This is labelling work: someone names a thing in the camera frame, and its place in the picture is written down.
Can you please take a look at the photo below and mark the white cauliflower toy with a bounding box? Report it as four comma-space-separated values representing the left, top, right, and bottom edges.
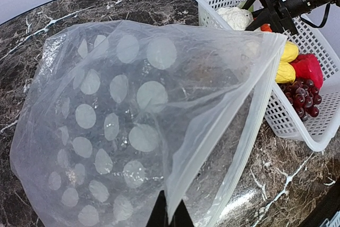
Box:
217, 7, 253, 31

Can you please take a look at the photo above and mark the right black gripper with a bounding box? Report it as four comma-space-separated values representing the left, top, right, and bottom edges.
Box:
241, 0, 327, 35

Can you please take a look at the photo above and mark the clear polka dot zip bag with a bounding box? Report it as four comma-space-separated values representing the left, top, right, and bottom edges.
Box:
10, 20, 287, 226

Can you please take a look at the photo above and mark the orange pumpkin toy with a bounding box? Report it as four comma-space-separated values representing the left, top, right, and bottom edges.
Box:
260, 23, 272, 32

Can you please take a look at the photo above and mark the yellow corn toy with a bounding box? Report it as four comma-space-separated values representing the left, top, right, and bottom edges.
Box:
275, 61, 296, 83
280, 41, 299, 63

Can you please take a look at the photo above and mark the white slotted cable duct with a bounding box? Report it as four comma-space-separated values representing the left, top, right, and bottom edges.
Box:
320, 212, 340, 227

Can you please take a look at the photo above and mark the red bell pepper toy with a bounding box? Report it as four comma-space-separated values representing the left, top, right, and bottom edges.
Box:
290, 53, 324, 89

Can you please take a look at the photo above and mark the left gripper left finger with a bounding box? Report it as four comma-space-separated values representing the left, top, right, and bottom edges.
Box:
148, 190, 168, 227

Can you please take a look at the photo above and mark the white plastic perforated basket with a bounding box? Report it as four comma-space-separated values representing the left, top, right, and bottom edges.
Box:
196, 0, 339, 152

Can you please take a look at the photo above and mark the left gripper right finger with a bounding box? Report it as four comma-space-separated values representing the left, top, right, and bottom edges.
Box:
169, 200, 194, 227

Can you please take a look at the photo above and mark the dark red grape bunch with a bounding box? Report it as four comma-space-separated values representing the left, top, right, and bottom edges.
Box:
279, 78, 322, 122

